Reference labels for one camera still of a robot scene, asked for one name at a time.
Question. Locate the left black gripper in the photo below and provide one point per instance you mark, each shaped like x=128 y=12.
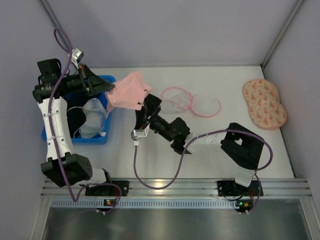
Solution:
x=85 y=80

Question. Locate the white mesh laundry bag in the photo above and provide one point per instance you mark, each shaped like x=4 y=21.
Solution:
x=178 y=100

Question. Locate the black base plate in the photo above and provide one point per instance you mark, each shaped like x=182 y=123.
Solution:
x=113 y=189
x=229 y=188

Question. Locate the pink bra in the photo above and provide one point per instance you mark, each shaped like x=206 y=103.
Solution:
x=128 y=93

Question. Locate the slotted cable duct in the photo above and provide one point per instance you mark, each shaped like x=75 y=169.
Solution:
x=145 y=203

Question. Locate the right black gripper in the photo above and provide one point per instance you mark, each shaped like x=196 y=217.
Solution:
x=147 y=115

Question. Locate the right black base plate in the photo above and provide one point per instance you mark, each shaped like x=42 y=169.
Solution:
x=229 y=188

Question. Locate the dark navy garment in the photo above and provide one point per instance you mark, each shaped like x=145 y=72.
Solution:
x=75 y=115

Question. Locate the floral padded laundry case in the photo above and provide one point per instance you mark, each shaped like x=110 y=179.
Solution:
x=264 y=106

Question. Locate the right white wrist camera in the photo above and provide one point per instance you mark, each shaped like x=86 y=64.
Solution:
x=137 y=134

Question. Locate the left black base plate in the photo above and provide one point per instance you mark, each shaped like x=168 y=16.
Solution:
x=113 y=189

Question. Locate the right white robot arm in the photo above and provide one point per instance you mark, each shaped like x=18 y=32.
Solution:
x=242 y=145

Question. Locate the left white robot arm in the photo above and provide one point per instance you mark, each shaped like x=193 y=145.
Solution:
x=63 y=165

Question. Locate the blue plastic bin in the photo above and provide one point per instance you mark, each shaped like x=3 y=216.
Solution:
x=97 y=139

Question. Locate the aluminium mounting rail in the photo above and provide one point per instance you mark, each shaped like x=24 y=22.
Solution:
x=281 y=188

